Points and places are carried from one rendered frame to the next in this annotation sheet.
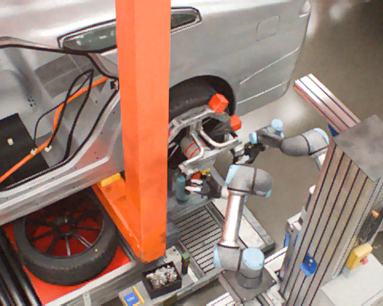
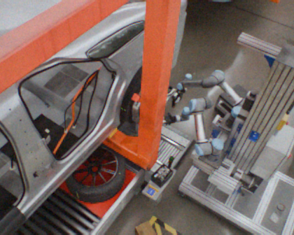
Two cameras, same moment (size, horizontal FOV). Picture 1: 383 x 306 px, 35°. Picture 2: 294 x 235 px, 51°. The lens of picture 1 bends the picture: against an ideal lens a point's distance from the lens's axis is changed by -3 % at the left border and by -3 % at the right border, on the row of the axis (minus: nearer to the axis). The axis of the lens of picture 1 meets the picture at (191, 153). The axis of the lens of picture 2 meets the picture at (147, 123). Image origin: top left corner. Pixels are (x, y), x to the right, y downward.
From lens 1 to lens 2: 112 cm
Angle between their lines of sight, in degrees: 15
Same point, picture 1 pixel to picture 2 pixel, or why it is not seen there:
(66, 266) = (108, 188)
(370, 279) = (285, 133)
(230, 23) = not seen: hidden behind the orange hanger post
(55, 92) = (64, 94)
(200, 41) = not seen: hidden behind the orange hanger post
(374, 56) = (192, 36)
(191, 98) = not seen: hidden behind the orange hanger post
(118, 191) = (120, 137)
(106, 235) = (121, 163)
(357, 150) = (290, 61)
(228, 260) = (206, 150)
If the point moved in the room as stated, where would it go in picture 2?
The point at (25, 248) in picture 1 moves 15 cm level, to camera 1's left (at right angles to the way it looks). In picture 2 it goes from (80, 187) to (64, 192)
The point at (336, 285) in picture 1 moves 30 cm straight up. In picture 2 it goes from (272, 141) to (286, 120)
